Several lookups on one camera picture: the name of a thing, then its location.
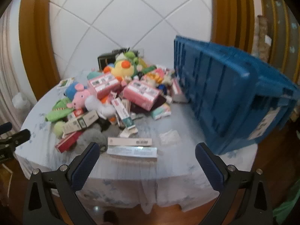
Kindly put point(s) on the pink box with barcode label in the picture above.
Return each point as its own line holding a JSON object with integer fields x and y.
{"x": 103, "y": 84}

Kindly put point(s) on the white box with green label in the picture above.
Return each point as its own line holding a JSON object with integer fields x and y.
{"x": 82, "y": 121}

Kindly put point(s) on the yellow duck plush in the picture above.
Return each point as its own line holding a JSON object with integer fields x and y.
{"x": 121, "y": 69}

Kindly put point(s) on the grey plush toy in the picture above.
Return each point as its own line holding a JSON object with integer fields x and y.
{"x": 91, "y": 133}

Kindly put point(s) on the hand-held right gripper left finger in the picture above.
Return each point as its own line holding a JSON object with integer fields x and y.
{"x": 84, "y": 166}

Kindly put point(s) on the green bag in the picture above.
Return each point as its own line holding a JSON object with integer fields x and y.
{"x": 289, "y": 204}

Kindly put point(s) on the wooden door frame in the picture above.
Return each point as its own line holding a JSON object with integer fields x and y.
{"x": 35, "y": 39}
{"x": 234, "y": 11}

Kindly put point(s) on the green bottle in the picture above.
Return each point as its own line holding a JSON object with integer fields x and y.
{"x": 147, "y": 69}

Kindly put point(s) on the translucent plastic container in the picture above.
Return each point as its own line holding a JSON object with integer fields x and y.
{"x": 20, "y": 100}

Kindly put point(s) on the blue plush toy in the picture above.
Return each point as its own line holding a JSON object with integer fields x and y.
{"x": 71, "y": 88}

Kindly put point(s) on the white goose plush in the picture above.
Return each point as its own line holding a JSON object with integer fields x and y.
{"x": 96, "y": 104}

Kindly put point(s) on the round desktop with floral cloth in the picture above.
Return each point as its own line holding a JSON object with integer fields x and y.
{"x": 182, "y": 126}

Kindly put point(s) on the long silver box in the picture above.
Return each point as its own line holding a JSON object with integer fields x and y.
{"x": 131, "y": 151}

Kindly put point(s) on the teal and white box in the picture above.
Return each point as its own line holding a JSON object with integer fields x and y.
{"x": 160, "y": 112}

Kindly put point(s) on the white red teal box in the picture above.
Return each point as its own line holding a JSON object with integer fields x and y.
{"x": 121, "y": 113}

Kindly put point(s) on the blue plastic crate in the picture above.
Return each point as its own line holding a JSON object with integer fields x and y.
{"x": 222, "y": 86}

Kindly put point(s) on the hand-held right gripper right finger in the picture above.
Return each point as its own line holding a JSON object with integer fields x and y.
{"x": 211, "y": 166}

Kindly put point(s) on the pink and white box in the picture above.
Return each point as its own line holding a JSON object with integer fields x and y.
{"x": 178, "y": 90}

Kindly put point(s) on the long white box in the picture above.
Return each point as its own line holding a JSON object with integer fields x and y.
{"x": 129, "y": 141}

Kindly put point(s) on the teal plush toy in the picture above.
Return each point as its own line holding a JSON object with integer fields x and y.
{"x": 93, "y": 75}

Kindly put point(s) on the glass door with wooden frame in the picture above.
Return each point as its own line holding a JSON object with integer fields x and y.
{"x": 281, "y": 16}

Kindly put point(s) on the round green plush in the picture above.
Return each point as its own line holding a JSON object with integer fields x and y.
{"x": 58, "y": 127}

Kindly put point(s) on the white curtain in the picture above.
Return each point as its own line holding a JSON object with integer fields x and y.
{"x": 9, "y": 63}

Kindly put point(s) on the black box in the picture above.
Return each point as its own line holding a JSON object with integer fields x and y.
{"x": 104, "y": 61}

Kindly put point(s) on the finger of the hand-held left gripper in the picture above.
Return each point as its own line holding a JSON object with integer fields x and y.
{"x": 4, "y": 127}
{"x": 20, "y": 137}

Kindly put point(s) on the green plush toy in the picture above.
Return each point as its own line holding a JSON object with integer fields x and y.
{"x": 58, "y": 111}

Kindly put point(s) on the white box with red label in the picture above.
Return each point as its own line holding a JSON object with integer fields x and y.
{"x": 78, "y": 113}

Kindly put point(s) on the orange striped plush doll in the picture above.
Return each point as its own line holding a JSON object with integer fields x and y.
{"x": 151, "y": 77}

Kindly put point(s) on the green frog plush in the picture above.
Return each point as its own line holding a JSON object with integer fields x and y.
{"x": 130, "y": 55}

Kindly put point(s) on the dark maroon cloth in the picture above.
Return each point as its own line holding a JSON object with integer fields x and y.
{"x": 159, "y": 102}

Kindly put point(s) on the clear plastic packet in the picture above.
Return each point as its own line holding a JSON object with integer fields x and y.
{"x": 168, "y": 137}

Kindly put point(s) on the white card with green print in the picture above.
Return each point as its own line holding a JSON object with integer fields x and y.
{"x": 65, "y": 82}

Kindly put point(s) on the pink pig plush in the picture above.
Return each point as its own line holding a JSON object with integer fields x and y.
{"x": 80, "y": 97}

